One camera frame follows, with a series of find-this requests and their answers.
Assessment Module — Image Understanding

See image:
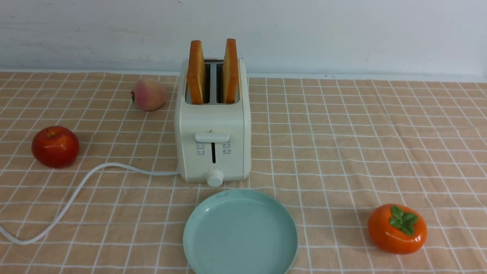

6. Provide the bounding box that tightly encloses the toast slice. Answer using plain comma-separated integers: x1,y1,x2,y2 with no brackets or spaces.
222,38,239,104
186,40,206,105

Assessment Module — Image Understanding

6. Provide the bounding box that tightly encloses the white two-slot toaster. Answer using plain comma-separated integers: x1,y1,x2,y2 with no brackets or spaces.
174,58,251,187

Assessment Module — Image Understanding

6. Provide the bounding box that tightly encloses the orange checkered tablecloth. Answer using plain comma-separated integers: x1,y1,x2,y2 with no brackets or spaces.
0,72,487,274

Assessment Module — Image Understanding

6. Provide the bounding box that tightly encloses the light green round plate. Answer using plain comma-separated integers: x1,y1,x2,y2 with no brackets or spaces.
183,189,299,274

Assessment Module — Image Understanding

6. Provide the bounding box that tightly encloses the pink peach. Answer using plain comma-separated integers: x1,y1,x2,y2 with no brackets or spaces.
131,78,169,112

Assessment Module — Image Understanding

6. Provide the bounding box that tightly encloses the orange persimmon with green leaf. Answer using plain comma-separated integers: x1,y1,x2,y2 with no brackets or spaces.
368,204,428,255

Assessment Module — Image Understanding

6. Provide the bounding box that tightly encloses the red apple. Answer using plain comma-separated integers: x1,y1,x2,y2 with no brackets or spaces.
31,126,80,169

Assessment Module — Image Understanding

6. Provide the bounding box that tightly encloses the white power cable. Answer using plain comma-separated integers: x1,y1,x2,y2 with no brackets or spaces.
0,162,180,245

